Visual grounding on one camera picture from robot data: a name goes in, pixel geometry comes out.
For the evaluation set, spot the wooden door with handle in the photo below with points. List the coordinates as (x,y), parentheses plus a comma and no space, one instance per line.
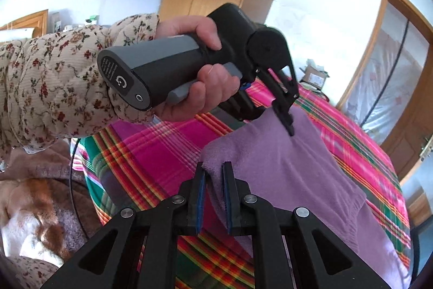
(412,133)

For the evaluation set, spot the purple fleece garment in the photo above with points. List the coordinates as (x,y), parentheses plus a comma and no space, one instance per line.
(299,171)

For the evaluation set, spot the floral sleeve left forearm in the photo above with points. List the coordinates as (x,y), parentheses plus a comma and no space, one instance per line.
(51,88)

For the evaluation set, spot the wooden bed headboard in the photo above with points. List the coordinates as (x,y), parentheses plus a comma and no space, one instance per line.
(38,21)

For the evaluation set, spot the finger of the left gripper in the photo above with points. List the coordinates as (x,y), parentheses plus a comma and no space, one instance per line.
(285,91)
(244,86)

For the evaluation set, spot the black mesh office chair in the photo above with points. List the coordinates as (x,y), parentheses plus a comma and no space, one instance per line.
(421,245)

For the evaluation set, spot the plastic covered door screen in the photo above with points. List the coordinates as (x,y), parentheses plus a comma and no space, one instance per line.
(389,69)

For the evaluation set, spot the brown fuzzy blanket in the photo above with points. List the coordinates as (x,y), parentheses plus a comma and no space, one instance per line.
(46,210)

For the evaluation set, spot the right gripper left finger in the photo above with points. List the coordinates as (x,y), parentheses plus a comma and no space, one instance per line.
(137,249)

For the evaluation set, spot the wooden board against wall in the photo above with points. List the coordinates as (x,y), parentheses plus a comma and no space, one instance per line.
(419,209)

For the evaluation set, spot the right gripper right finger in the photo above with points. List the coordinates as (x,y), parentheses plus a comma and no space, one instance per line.
(292,249)

